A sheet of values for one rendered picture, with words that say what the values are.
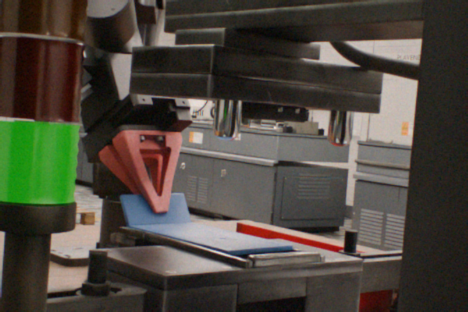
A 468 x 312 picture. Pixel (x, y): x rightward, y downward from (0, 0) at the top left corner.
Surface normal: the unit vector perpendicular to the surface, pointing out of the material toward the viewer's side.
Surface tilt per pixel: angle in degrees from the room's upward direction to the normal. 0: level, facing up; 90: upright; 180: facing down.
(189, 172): 90
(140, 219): 59
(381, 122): 90
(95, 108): 91
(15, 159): 76
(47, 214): 90
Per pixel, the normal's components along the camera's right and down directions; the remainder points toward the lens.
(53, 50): 0.49, -0.16
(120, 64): 0.59, -0.43
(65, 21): 0.69, -0.15
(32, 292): 0.54, 0.09
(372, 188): -0.79, -0.03
